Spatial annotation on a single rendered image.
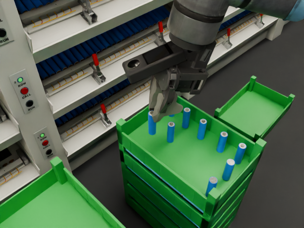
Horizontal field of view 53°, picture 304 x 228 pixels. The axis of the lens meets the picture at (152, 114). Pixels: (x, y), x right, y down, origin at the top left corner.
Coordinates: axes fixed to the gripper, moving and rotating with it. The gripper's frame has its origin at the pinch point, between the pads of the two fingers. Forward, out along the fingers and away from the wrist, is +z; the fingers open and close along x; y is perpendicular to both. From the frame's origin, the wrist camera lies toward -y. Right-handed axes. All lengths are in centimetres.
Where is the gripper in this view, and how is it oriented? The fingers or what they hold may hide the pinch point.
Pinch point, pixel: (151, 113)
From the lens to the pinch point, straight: 67.9
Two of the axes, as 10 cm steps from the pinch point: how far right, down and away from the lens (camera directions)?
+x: -2.8, -6.9, 6.7
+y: 9.3, -0.2, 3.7
